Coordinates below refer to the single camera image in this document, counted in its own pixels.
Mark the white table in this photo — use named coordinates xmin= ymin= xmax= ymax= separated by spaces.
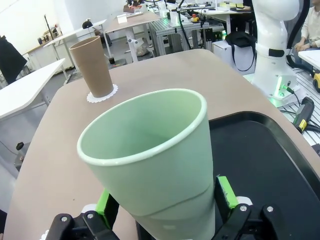
xmin=0 ymin=58 xmax=67 ymax=121
xmin=298 ymin=48 xmax=320 ymax=69
xmin=24 ymin=19 xmax=108 ymax=76

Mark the cluttered white desk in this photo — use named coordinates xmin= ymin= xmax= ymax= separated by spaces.
xmin=194 ymin=0 xmax=254 ymax=35

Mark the person in cream shirt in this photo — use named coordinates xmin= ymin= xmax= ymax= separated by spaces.
xmin=293 ymin=6 xmax=320 ymax=52

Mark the thick black cable hose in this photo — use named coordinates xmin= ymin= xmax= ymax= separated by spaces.
xmin=285 ymin=0 xmax=320 ymax=76

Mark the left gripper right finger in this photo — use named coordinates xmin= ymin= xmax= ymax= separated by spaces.
xmin=214 ymin=176 xmax=278 ymax=240

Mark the yellow emergency stop box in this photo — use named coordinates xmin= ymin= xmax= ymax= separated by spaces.
xmin=312 ymin=72 xmax=320 ymax=94

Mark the tall pale green cup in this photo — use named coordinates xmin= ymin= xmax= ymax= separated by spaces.
xmin=76 ymin=88 xmax=216 ymax=240

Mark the black tote bag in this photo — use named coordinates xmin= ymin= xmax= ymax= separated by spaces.
xmin=224 ymin=31 xmax=258 ymax=73

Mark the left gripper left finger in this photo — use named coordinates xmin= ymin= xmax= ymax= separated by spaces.
xmin=45 ymin=188 xmax=121 ymax=240

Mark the black yellow enabling handle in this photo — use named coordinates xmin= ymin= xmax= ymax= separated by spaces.
xmin=293 ymin=96 xmax=316 ymax=133

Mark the black plastic tray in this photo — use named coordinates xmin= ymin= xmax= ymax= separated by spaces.
xmin=136 ymin=110 xmax=320 ymax=240

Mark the small brown box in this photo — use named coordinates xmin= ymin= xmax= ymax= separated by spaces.
xmin=123 ymin=2 xmax=143 ymax=15

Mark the brown top table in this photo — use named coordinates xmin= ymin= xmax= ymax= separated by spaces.
xmin=103 ymin=11 xmax=162 ymax=63

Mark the aluminium workstation frame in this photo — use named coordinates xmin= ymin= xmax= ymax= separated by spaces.
xmin=149 ymin=18 xmax=213 ymax=58

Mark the white cabinet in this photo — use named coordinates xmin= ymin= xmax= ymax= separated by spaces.
xmin=211 ymin=39 xmax=256 ymax=74

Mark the black hanging jacket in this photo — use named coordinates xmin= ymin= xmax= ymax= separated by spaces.
xmin=0 ymin=34 xmax=28 ymax=85

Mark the tall brown cup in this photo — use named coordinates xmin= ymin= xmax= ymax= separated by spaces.
xmin=68 ymin=35 xmax=114 ymax=99

